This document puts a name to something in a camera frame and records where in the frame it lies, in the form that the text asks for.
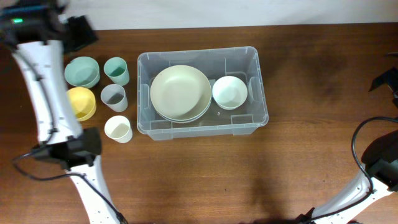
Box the yellow small bowl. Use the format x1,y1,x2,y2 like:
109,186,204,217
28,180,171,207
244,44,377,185
67,87,96,121

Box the beige bowl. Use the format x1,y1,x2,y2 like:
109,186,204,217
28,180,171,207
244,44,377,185
155,102,212,124
150,65,211,123

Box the white small bowl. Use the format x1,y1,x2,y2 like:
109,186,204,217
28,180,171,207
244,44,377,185
212,76,248,110

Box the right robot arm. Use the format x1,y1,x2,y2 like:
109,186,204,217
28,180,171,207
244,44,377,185
296,116,397,224

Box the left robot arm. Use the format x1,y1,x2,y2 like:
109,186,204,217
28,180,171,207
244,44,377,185
1,1,126,223

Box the green small bowl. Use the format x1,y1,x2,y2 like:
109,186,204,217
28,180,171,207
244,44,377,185
64,57,100,88

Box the green cup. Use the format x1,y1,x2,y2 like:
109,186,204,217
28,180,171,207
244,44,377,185
104,57,130,86

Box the grey cup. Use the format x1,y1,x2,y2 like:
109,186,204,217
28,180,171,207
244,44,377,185
100,84,128,112

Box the cream cup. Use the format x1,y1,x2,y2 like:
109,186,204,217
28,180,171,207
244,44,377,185
104,115,133,143

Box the clear plastic storage bin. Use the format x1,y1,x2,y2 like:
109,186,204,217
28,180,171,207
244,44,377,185
137,46,269,141

